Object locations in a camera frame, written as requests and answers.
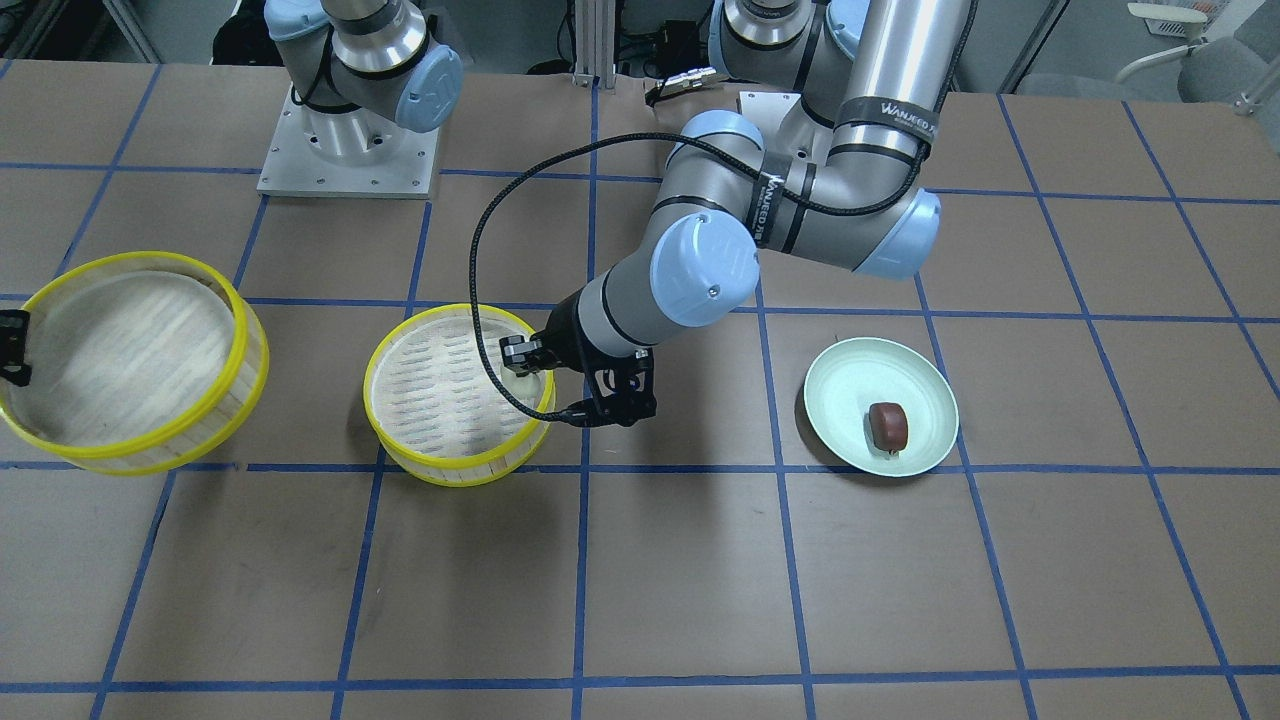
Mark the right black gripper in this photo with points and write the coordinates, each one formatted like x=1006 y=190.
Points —
x=12 y=340

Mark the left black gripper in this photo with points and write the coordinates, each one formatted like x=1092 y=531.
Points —
x=564 y=334

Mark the yellow rimmed steamer basket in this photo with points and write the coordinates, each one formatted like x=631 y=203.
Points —
x=141 y=362

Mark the brown steamed bun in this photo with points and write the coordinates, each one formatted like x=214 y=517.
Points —
x=889 y=427

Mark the white steamed bun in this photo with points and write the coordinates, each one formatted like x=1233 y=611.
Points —
x=524 y=379

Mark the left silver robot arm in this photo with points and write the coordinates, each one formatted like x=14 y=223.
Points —
x=836 y=183

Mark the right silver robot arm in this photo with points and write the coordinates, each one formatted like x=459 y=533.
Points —
x=102 y=158

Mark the yellow steamer basket with cloth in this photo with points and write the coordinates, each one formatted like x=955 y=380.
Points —
x=434 y=408

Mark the light green plate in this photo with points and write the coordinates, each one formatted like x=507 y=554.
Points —
x=851 y=375

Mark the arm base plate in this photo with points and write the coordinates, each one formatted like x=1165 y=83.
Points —
x=774 y=114
x=354 y=155

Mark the aluminium frame post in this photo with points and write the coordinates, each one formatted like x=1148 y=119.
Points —
x=594 y=44

